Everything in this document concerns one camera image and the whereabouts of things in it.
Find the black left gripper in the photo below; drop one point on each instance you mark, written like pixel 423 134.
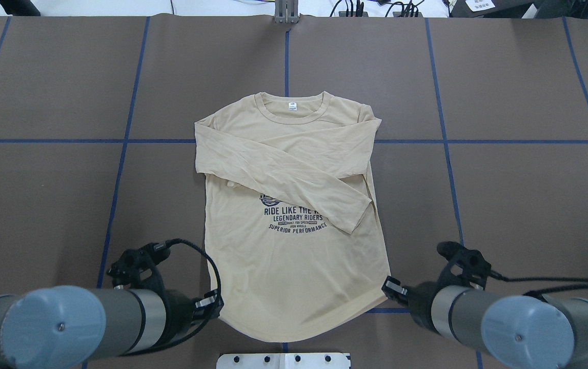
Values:
pixel 180 308

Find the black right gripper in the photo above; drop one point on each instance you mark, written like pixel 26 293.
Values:
pixel 421 306

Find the beige long sleeve shirt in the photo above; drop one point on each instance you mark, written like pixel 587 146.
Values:
pixel 291 217

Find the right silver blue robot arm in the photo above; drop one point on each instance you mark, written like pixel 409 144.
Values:
pixel 518 331

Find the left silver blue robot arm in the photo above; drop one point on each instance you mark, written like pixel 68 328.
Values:
pixel 63 326

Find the black box with label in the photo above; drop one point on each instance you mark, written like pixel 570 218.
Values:
pixel 490 9

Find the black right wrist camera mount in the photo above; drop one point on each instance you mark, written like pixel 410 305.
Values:
pixel 466 267

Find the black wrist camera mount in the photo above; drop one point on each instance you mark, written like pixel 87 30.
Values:
pixel 466 267
pixel 137 268

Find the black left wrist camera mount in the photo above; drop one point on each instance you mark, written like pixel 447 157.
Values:
pixel 137 268

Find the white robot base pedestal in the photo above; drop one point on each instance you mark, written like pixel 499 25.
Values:
pixel 285 360

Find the aluminium frame post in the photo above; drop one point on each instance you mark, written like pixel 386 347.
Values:
pixel 286 11

